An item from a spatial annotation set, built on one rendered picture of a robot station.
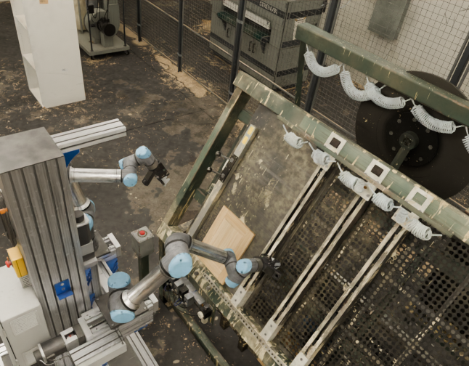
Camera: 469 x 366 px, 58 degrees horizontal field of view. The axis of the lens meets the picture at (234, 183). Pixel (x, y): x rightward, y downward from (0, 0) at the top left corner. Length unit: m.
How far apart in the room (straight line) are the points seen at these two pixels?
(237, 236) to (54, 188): 1.23
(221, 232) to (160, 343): 1.19
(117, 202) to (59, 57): 2.29
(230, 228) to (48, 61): 3.97
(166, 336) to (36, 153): 2.13
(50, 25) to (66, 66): 0.56
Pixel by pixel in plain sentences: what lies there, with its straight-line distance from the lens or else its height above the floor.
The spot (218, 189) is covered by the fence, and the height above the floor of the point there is 1.31.
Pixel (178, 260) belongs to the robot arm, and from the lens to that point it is 2.02.
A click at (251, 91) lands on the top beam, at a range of 2.70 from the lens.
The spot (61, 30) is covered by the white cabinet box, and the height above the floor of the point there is 1.02.
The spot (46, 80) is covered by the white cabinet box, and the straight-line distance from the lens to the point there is 6.15.
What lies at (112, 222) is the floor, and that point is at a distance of 4.43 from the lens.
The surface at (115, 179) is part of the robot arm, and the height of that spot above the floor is 1.60.
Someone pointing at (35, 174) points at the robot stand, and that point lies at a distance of 1.91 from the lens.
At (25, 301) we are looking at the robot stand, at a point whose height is 1.23.
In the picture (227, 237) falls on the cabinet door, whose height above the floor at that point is 1.11.
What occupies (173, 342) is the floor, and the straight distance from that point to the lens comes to 3.59.
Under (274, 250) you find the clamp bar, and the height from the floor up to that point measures 1.30.
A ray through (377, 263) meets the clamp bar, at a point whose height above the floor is 1.58.
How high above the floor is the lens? 3.12
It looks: 39 degrees down
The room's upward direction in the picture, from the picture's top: 8 degrees clockwise
